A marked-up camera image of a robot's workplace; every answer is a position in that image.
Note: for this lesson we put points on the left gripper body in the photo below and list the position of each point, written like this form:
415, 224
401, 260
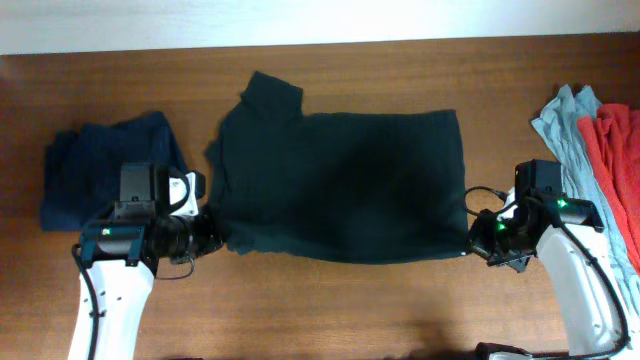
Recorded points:
196, 237

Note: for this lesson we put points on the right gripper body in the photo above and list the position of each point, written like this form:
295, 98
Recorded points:
497, 241

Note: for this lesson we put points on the dark green t-shirt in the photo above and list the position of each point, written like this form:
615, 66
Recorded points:
340, 187

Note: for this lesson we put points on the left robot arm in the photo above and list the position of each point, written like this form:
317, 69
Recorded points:
157, 216

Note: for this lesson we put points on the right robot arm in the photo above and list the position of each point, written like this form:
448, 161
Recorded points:
538, 220

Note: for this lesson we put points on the folded navy blue garment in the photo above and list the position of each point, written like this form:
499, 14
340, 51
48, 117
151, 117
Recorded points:
82, 168

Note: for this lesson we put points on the light blue-grey garment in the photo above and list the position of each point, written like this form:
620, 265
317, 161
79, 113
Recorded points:
557, 126

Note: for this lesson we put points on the red garment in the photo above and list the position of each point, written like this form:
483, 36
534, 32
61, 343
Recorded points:
612, 145

